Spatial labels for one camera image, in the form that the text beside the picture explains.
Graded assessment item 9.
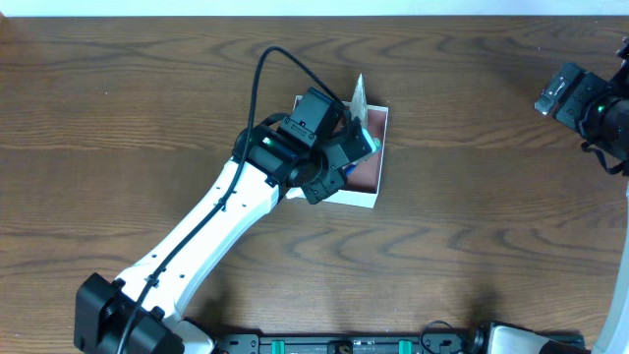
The white cardboard box pink interior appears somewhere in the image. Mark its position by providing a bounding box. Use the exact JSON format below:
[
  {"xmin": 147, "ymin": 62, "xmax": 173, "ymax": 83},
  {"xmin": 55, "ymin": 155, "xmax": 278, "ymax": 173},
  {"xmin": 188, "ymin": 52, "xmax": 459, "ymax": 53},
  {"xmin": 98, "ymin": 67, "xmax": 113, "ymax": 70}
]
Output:
[{"xmin": 286, "ymin": 105, "xmax": 389, "ymax": 208}]

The white floral lotion tube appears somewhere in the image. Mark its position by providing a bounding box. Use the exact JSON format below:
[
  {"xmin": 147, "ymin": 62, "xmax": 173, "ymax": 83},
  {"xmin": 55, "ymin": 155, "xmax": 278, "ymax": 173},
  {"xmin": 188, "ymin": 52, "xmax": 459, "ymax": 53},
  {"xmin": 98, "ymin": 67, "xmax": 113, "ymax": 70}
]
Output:
[{"xmin": 350, "ymin": 74, "xmax": 369, "ymax": 128}]

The blue disposable razor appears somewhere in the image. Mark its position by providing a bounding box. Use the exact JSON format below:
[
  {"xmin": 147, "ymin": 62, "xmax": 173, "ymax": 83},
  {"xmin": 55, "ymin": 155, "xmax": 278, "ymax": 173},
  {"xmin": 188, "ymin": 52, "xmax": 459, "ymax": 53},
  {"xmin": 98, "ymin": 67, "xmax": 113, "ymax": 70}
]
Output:
[{"xmin": 345, "ymin": 165, "xmax": 356, "ymax": 177}]

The green white toothbrush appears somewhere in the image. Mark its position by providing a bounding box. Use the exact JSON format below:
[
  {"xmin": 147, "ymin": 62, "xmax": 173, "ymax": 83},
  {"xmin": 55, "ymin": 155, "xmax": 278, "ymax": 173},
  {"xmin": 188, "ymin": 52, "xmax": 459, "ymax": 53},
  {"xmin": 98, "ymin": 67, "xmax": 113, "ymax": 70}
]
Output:
[{"xmin": 370, "ymin": 138, "xmax": 381, "ymax": 152}]

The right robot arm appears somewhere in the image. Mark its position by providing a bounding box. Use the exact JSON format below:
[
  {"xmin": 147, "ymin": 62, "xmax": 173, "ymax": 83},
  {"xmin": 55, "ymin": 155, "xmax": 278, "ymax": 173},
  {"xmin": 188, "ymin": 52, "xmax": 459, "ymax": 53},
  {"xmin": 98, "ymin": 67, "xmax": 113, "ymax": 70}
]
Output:
[{"xmin": 533, "ymin": 37, "xmax": 628, "ymax": 353}]

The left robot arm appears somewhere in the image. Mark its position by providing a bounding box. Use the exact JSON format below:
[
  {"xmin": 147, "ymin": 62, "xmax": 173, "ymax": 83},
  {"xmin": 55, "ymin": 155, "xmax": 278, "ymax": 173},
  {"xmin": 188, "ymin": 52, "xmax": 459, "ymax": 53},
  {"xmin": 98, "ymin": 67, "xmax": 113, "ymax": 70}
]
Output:
[{"xmin": 74, "ymin": 121, "xmax": 381, "ymax": 353}]

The left black cable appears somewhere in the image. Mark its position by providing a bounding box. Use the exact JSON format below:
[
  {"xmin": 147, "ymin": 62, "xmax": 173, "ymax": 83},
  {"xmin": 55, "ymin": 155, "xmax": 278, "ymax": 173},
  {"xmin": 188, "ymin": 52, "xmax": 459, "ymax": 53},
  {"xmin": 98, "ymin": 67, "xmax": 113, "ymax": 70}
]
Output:
[{"xmin": 115, "ymin": 45, "xmax": 345, "ymax": 354}]

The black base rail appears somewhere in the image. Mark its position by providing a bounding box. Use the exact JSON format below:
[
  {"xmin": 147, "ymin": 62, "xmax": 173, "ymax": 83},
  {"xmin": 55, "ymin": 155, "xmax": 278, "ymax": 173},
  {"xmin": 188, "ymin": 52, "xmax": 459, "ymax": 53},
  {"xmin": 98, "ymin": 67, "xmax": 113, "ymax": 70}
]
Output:
[{"xmin": 210, "ymin": 320, "xmax": 587, "ymax": 354}]

